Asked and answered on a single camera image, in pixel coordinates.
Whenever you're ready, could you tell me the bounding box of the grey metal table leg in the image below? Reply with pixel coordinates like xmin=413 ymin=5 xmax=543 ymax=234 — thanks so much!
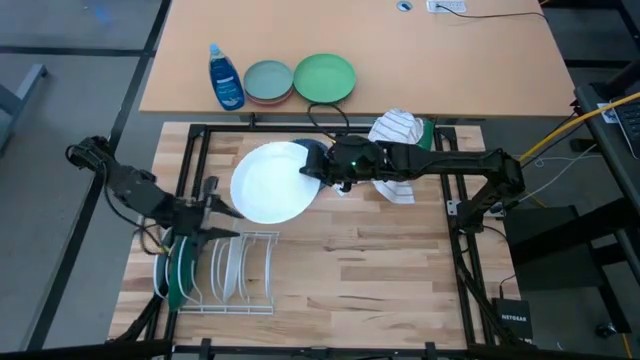
xmin=0 ymin=63 xmax=50 ymax=151

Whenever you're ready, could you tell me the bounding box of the blue dish soap bottle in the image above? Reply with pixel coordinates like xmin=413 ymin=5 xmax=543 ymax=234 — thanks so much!
xmin=208 ymin=42 xmax=247 ymax=112

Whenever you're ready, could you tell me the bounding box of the caster wheel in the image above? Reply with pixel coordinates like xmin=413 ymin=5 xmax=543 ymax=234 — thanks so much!
xmin=594 ymin=322 xmax=620 ymax=340

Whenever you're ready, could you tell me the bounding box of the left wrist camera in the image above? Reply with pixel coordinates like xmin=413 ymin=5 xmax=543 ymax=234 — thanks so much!
xmin=199 ymin=175 xmax=220 ymax=201

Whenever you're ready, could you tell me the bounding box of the dark green plate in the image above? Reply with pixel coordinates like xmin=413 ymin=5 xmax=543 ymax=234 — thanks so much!
xmin=166 ymin=233 xmax=200 ymax=313

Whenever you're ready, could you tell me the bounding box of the white power outlet strip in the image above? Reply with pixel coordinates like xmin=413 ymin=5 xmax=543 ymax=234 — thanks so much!
xmin=426 ymin=0 xmax=468 ymax=14

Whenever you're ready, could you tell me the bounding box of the black Netgear network switch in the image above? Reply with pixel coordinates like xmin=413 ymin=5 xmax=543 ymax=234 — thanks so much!
xmin=491 ymin=297 xmax=534 ymax=341

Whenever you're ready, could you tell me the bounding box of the black laptop keyboard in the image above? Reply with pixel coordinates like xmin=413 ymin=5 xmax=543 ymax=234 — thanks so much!
xmin=597 ymin=92 xmax=640 ymax=161

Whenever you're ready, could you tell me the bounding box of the striped white dish towel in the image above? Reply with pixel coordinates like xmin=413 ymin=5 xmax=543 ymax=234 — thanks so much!
xmin=368 ymin=108 xmax=427 ymax=205

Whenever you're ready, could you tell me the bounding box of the black aluminium table frame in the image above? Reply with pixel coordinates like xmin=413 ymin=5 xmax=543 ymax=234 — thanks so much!
xmin=107 ymin=122 xmax=539 ymax=360

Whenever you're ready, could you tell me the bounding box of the black camera cable loop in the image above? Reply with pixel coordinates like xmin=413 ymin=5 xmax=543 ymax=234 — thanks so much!
xmin=306 ymin=102 xmax=351 ymax=142

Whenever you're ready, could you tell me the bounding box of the grey green plate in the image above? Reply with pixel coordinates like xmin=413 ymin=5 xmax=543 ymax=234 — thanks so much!
xmin=243 ymin=59 xmax=295 ymax=103

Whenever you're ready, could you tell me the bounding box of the light green plate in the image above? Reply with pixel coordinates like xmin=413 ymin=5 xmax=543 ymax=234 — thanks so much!
xmin=292 ymin=52 xmax=358 ymax=105

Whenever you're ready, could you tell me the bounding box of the yellow cable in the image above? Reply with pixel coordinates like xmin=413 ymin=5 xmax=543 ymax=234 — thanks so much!
xmin=518 ymin=91 xmax=640 ymax=162

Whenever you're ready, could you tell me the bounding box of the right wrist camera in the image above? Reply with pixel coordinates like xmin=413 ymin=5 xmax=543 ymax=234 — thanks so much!
xmin=335 ymin=135 xmax=389 ymax=181

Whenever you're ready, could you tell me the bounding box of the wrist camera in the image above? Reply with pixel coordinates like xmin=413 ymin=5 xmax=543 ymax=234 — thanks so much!
xmin=199 ymin=175 xmax=220 ymax=201
xmin=335 ymin=135 xmax=389 ymax=181

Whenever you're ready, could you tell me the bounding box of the tan wooden desk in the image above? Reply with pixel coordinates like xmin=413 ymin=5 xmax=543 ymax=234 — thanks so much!
xmin=138 ymin=0 xmax=576 ymax=119

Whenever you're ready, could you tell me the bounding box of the white wire dish rack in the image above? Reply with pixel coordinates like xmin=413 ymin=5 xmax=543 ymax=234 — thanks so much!
xmin=152 ymin=227 xmax=281 ymax=317

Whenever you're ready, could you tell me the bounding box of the pink plate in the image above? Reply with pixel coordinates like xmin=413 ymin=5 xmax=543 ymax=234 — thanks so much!
xmin=246 ymin=87 xmax=295 ymax=107

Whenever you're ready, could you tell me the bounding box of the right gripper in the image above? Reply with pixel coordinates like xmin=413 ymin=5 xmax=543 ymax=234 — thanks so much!
xmin=298 ymin=143 xmax=351 ymax=193

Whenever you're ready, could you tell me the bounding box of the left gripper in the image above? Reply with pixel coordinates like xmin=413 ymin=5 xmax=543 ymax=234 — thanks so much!
xmin=167 ymin=195 xmax=245 ymax=246

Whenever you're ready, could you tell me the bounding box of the white ceramic plate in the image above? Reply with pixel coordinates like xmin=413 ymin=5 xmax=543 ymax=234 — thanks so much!
xmin=229 ymin=140 xmax=324 ymax=226
xmin=221 ymin=235 xmax=245 ymax=305

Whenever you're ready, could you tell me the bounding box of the thin black power cable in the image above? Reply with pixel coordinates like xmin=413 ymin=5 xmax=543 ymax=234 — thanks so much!
xmin=447 ymin=7 xmax=549 ymax=24

